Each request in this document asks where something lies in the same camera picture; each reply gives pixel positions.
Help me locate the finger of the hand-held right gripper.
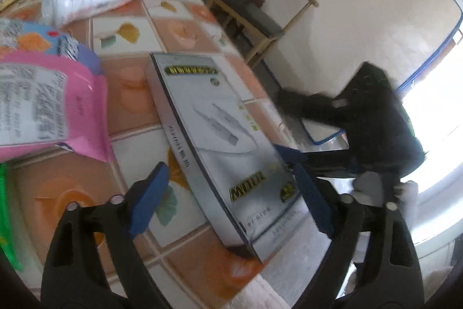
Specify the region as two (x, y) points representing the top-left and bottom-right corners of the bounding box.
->
(277, 88), (345, 130)
(274, 145), (357, 176)

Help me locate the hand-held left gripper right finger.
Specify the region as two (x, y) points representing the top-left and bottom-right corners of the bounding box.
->
(295, 163), (422, 309)

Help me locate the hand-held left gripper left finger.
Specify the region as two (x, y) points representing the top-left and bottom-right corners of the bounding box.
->
(41, 161), (174, 309)

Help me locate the printed grey box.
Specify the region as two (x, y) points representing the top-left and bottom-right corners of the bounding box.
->
(146, 52), (310, 264)

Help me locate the green foil snack packet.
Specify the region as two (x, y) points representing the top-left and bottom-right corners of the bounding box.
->
(0, 164), (22, 271)

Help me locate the leaf and coffee patterned tablecloth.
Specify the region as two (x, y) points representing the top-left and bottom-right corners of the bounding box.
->
(0, 0), (312, 309)

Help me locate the wooden chair with curved backrest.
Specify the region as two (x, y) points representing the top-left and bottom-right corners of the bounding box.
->
(206, 0), (319, 68)

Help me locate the white mattress with blue edge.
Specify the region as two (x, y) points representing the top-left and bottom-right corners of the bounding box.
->
(253, 0), (463, 147)

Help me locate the pink orange snack bag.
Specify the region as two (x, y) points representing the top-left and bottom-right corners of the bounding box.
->
(0, 19), (116, 163)

